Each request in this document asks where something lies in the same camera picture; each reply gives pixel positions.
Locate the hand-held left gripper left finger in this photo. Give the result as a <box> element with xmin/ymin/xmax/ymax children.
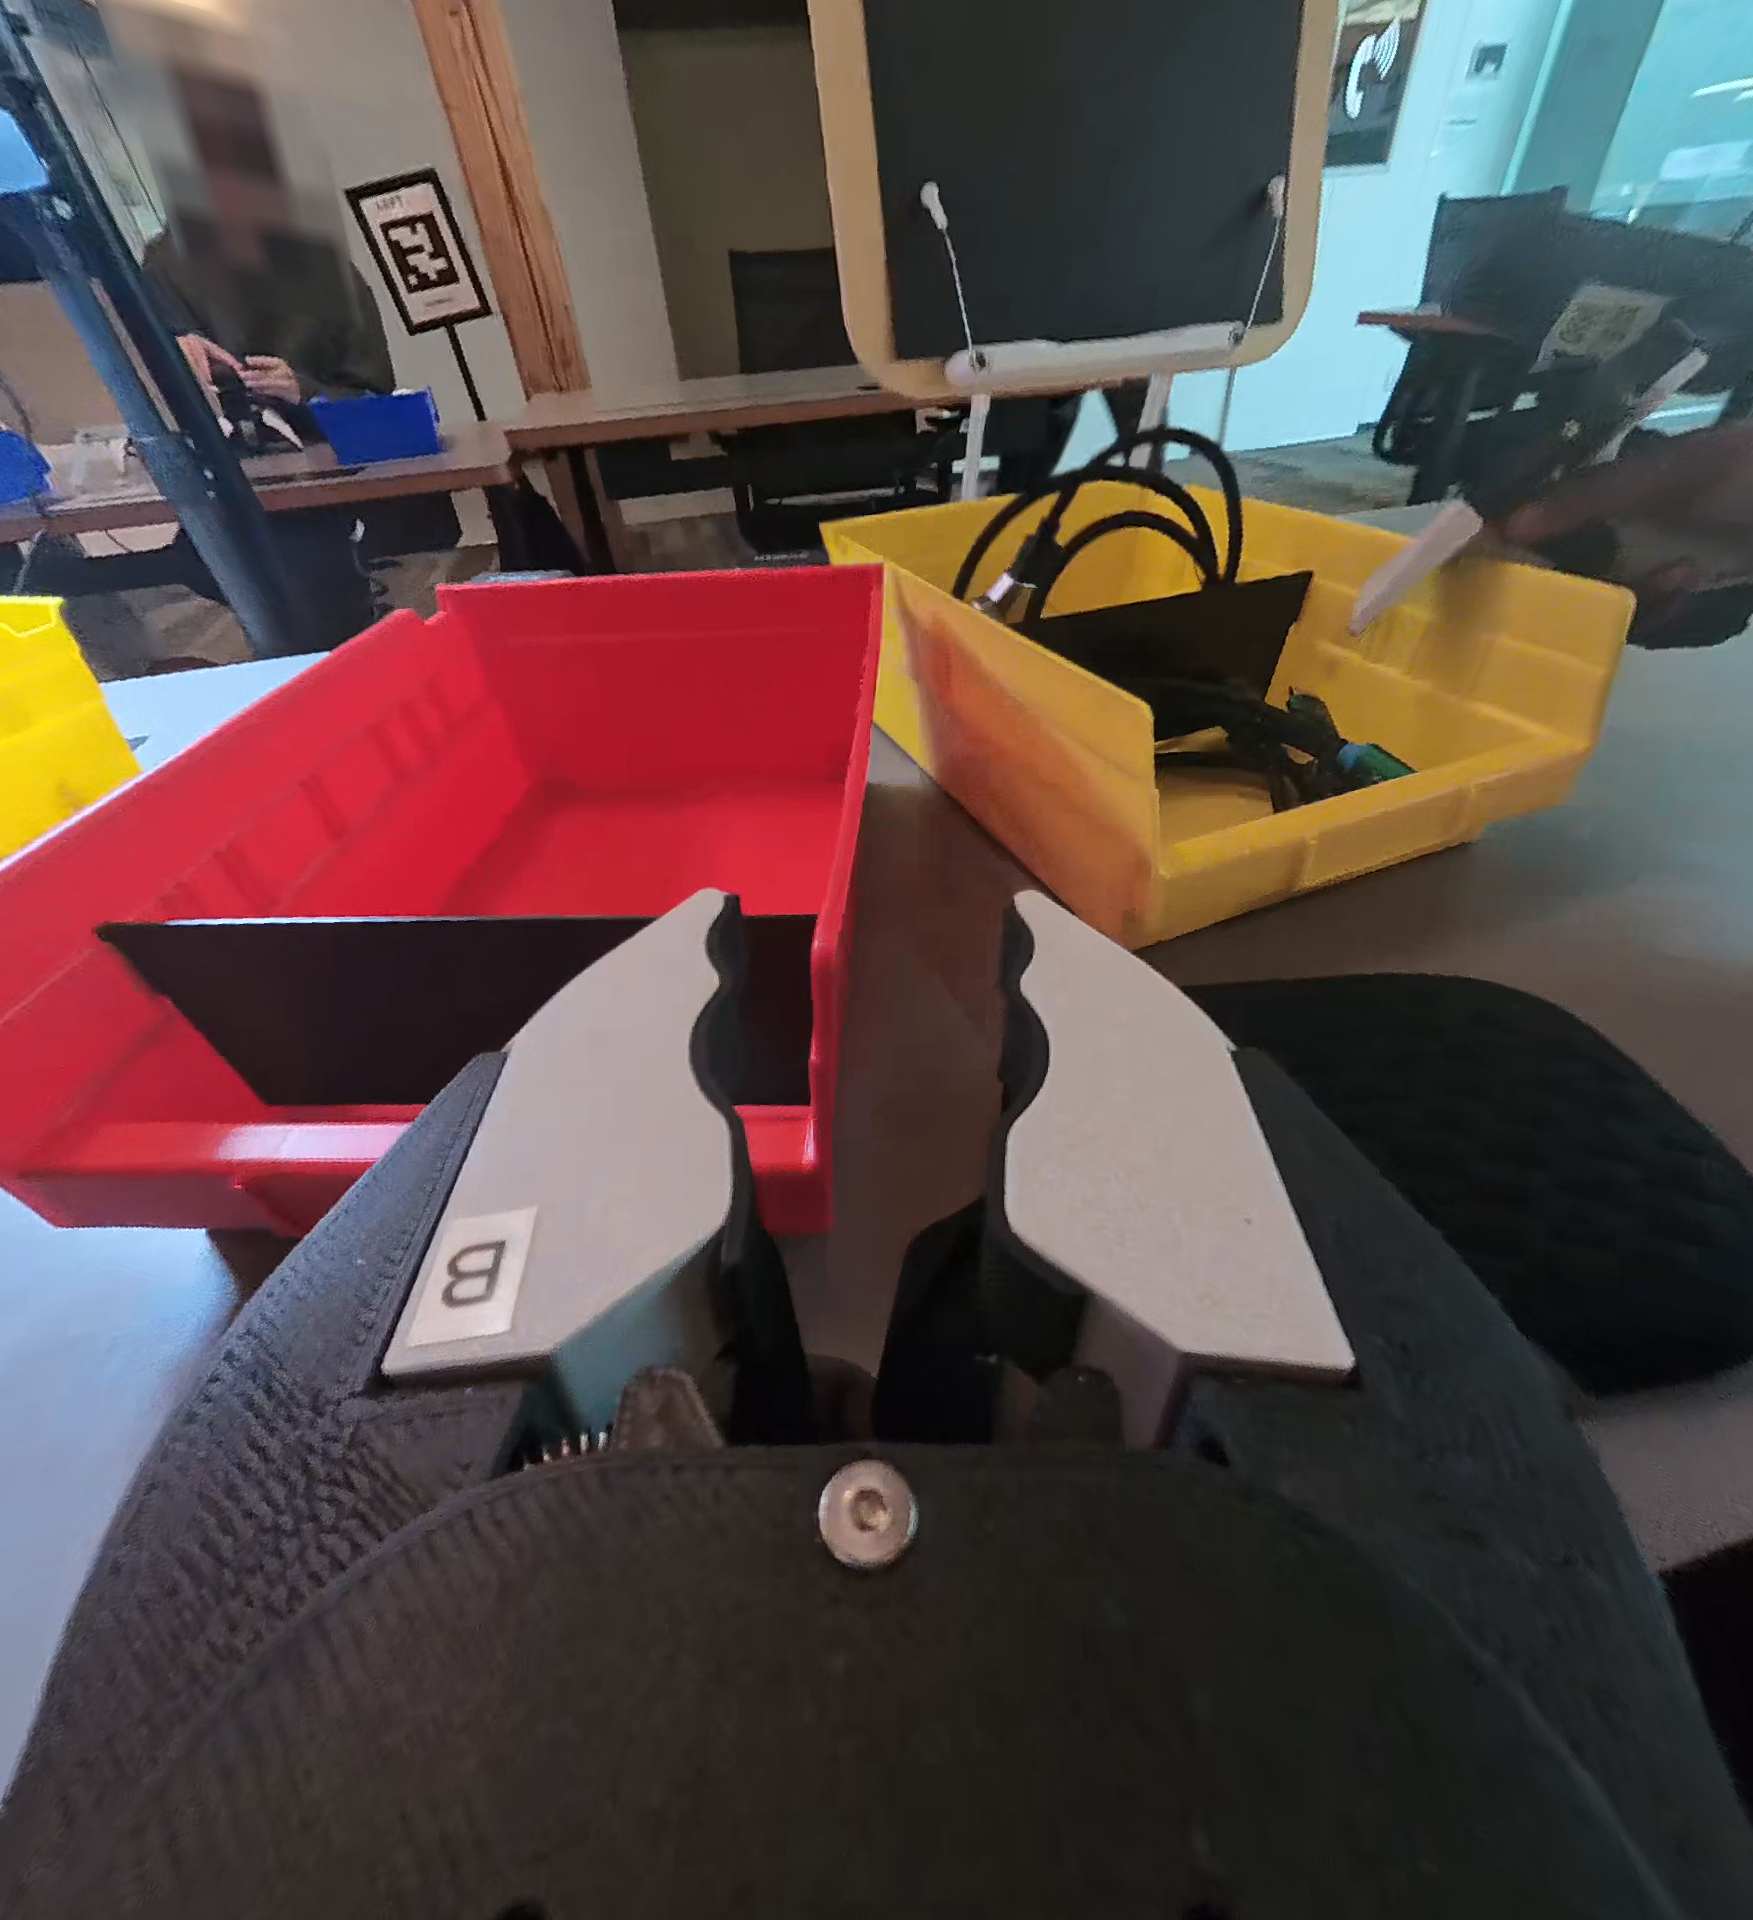
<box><xmin>382</xmin><ymin>889</ymin><xmax>820</xmax><ymax>1452</ymax></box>

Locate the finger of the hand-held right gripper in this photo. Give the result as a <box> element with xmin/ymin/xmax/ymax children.
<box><xmin>1608</xmin><ymin>349</ymin><xmax>1712</xmax><ymax>455</ymax></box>
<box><xmin>1346</xmin><ymin>501</ymin><xmax>1489</xmax><ymax>638</ymax></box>

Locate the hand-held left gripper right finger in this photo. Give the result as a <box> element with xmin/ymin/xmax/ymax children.
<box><xmin>873</xmin><ymin>889</ymin><xmax>1361</xmax><ymax>1452</ymax></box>

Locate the black cable with green plugs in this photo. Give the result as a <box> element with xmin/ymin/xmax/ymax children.
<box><xmin>1151</xmin><ymin>674</ymin><xmax>1419</xmax><ymax>817</ymax></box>

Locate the red plastic bin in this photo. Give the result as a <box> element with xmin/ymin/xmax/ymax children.
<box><xmin>0</xmin><ymin>568</ymin><xmax>887</xmax><ymax>1235</ymax></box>

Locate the black braided cable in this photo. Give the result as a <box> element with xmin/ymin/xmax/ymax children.
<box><xmin>951</xmin><ymin>428</ymin><xmax>1249</xmax><ymax>620</ymax></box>

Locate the yellow plastic bin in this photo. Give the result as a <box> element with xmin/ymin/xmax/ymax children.
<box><xmin>820</xmin><ymin>488</ymin><xmax>1638</xmax><ymax>953</ymax></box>
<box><xmin>0</xmin><ymin>598</ymin><xmax>144</xmax><ymax>912</ymax></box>

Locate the person's right hand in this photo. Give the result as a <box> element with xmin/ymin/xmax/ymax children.
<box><xmin>1500</xmin><ymin>413</ymin><xmax>1753</xmax><ymax>650</ymax></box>

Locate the black bin divider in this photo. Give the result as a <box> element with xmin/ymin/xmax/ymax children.
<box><xmin>1035</xmin><ymin>570</ymin><xmax>1314</xmax><ymax>742</ymax></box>
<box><xmin>97</xmin><ymin>916</ymin><xmax>817</xmax><ymax>1110</ymax></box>

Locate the black wrist rest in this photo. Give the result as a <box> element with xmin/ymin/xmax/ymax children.
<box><xmin>1189</xmin><ymin>971</ymin><xmax>1753</xmax><ymax>1397</ymax></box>

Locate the white board stand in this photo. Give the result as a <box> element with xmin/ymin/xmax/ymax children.
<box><xmin>919</xmin><ymin>176</ymin><xmax>1292</xmax><ymax>504</ymax></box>

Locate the wooden desk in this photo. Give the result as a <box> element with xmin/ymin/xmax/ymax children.
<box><xmin>0</xmin><ymin>427</ymin><xmax>519</xmax><ymax>554</ymax></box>
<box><xmin>501</xmin><ymin>366</ymin><xmax>968</xmax><ymax>453</ymax></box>

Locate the black and white tag sign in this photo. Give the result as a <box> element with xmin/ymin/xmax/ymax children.
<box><xmin>346</xmin><ymin>168</ymin><xmax>495</xmax><ymax>424</ymax></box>

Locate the black board with wooden frame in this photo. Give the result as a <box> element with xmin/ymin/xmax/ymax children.
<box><xmin>808</xmin><ymin>0</ymin><xmax>1345</xmax><ymax>401</ymax></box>

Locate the dark steel post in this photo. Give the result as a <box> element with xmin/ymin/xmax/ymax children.
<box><xmin>0</xmin><ymin>0</ymin><xmax>299</xmax><ymax>658</ymax></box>

